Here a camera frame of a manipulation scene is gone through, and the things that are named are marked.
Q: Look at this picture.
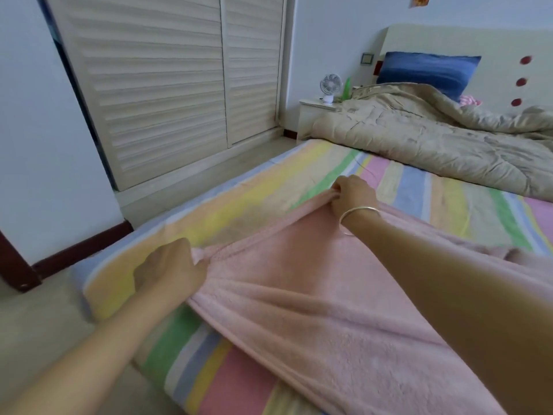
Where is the person's left hand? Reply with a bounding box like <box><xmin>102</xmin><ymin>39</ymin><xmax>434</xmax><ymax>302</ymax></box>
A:
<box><xmin>131</xmin><ymin>237</ymin><xmax>211</xmax><ymax>310</ymax></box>

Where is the person's right hand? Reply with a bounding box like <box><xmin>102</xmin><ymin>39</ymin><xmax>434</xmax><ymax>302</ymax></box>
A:
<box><xmin>329</xmin><ymin>174</ymin><xmax>382</xmax><ymax>230</ymax></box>

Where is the pink fleece blanket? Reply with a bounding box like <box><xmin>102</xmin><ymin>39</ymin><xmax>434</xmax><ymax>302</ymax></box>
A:
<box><xmin>185</xmin><ymin>193</ymin><xmax>553</xmax><ymax>415</ymax></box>

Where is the person's right forearm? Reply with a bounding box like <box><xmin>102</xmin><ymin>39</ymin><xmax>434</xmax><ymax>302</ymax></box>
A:
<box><xmin>344</xmin><ymin>210</ymin><xmax>553</xmax><ymax>415</ymax></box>

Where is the person's left forearm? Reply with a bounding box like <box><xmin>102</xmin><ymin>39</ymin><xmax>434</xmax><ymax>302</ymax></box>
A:
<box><xmin>0</xmin><ymin>285</ymin><xmax>190</xmax><ymax>415</ymax></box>

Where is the dark red baseboard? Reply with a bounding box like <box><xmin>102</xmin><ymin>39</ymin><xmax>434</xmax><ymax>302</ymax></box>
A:
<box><xmin>32</xmin><ymin>219</ymin><xmax>136</xmax><ymax>280</ymax></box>

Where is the white nightstand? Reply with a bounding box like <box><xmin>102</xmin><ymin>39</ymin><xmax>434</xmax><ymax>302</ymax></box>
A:
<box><xmin>296</xmin><ymin>98</ymin><xmax>343</xmax><ymax>142</ymax></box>

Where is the beige quilt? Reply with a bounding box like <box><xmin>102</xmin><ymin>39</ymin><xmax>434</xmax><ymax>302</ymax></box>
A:
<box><xmin>310</xmin><ymin>82</ymin><xmax>553</xmax><ymax>202</ymax></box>

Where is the striped pastel bed sheet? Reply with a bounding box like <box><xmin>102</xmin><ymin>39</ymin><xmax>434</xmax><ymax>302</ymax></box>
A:
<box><xmin>71</xmin><ymin>137</ymin><xmax>553</xmax><ymax>415</ymax></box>

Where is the small white desk fan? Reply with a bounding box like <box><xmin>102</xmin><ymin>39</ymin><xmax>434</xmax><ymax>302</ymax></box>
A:
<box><xmin>319</xmin><ymin>73</ymin><xmax>344</xmax><ymax>104</ymax></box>

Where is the blue pillow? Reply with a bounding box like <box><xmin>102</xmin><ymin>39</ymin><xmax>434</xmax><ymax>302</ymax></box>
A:
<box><xmin>376</xmin><ymin>51</ymin><xmax>484</xmax><ymax>103</ymax></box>

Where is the white headboard with red dots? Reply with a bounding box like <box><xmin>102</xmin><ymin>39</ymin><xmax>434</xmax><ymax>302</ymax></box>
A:
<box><xmin>377</xmin><ymin>23</ymin><xmax>553</xmax><ymax>114</ymax></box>

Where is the silver bracelet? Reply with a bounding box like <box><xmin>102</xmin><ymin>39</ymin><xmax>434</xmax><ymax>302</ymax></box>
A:
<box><xmin>338</xmin><ymin>205</ymin><xmax>384</xmax><ymax>229</ymax></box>

